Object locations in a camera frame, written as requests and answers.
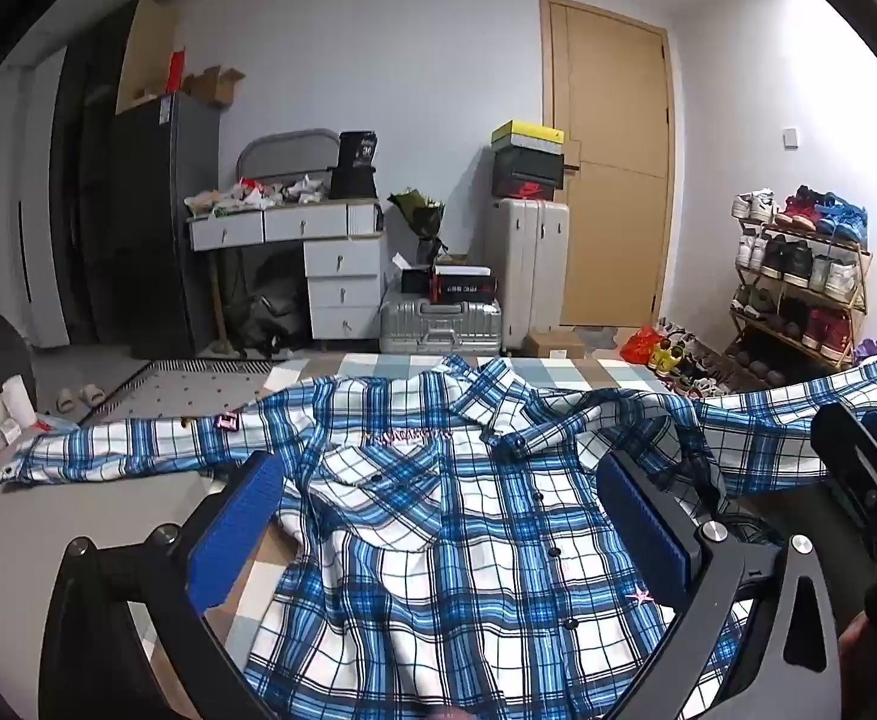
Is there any white wardrobe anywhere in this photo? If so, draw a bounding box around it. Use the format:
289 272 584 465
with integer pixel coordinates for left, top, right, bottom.
0 52 71 347

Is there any silver suitcase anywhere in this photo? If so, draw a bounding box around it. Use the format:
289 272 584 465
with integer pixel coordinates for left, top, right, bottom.
379 291 503 358

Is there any open cardboard box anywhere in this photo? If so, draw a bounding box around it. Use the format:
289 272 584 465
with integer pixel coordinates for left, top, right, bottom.
182 66 247 107

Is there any scattered shoes pile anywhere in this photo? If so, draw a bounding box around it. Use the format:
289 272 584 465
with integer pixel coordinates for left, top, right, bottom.
647 317 743 398

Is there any shoe rack with shoes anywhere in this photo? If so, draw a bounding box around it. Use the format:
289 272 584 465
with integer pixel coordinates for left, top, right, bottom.
731 184 870 365

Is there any yellow shoe box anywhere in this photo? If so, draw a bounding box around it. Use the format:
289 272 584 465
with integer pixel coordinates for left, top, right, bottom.
491 119 566 152

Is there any blue plaid shirt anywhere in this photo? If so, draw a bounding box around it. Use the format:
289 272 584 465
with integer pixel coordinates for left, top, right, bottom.
2 351 877 720

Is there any pile of desk clutter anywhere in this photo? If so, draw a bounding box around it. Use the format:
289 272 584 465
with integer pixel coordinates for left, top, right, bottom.
185 174 335 217

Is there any white desk with drawers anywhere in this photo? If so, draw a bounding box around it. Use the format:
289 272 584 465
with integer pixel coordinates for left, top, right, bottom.
187 199 386 342

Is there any flat cardboard sheet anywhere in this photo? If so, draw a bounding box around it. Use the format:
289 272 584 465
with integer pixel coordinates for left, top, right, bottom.
115 0 179 115

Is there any wooden door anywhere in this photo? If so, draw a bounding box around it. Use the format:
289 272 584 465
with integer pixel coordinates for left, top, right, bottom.
539 0 675 327

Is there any black backpack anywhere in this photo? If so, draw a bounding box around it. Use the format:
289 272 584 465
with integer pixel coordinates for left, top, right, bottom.
235 291 311 359

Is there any black paper bag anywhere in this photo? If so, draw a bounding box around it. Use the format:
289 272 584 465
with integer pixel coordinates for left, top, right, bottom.
329 130 380 200

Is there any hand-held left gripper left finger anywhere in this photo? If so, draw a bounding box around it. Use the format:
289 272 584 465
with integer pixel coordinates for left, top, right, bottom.
41 451 286 720

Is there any red and black shoe box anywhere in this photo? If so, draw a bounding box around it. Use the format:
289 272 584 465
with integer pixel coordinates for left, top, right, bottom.
491 176 566 203

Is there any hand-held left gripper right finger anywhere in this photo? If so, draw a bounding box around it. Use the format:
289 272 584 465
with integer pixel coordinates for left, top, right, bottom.
597 454 848 720

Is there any checkered tablecloth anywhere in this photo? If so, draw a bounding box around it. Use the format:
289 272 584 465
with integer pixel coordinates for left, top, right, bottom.
199 351 680 720

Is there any closed cardboard box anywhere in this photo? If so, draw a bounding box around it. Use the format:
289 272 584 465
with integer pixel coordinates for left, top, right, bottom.
521 331 587 360

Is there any red plastic bag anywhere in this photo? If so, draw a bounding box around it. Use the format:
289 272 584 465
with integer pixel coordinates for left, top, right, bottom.
619 325 665 365

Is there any white suitcase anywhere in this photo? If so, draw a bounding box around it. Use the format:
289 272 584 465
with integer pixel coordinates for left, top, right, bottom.
485 198 570 350

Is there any black refrigerator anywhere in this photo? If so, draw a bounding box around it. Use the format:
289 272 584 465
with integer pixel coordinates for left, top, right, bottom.
109 92 221 359

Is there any dark flower bouquet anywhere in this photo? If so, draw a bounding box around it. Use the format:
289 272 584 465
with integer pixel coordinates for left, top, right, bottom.
388 189 449 265

